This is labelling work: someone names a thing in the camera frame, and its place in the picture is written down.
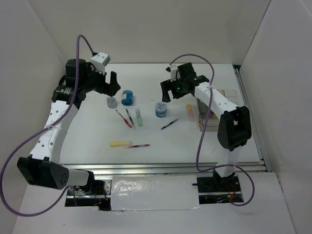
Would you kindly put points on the green highlighter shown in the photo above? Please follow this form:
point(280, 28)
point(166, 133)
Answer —
point(138, 117)

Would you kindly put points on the red pen angled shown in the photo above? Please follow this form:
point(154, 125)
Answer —
point(124, 119)

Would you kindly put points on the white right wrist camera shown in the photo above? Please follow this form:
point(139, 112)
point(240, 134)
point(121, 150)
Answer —
point(174, 73)

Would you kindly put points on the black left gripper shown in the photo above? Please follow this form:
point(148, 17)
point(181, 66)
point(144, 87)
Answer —
point(110, 89)

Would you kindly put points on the aluminium table edge rail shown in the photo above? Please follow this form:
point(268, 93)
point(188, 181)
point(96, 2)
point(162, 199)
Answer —
point(136, 169)

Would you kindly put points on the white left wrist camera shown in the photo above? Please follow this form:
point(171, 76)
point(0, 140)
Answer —
point(100, 61)

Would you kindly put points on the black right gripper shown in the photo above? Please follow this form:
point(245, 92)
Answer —
point(166, 86)

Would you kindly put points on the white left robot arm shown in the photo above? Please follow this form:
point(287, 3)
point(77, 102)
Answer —
point(42, 167)

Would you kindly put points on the black red pen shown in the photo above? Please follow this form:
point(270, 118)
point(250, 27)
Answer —
point(130, 118)

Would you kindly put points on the yellow highlighter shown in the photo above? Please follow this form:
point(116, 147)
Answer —
point(120, 143)

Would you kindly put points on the smoky plastic desk organizer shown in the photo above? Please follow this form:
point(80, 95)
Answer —
point(223, 100)

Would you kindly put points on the orange pink highlighter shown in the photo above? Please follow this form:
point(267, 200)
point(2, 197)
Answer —
point(190, 112)

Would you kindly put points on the right side aluminium rail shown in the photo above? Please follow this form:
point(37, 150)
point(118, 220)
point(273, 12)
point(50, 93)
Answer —
point(258, 141)

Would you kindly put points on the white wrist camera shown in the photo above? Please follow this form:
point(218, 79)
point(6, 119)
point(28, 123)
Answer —
point(174, 73)
point(100, 61)

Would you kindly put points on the blue gel pen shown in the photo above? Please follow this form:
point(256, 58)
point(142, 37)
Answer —
point(169, 124)

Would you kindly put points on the red gel pen horizontal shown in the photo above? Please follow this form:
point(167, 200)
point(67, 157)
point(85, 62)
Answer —
point(137, 146)

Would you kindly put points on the blue white glue jar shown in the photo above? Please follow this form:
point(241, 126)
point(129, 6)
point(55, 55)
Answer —
point(160, 109)

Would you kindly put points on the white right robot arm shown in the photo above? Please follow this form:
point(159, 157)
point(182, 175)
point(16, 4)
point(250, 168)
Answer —
point(234, 128)

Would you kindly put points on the white front cover plate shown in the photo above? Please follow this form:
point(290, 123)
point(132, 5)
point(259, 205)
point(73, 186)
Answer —
point(154, 193)

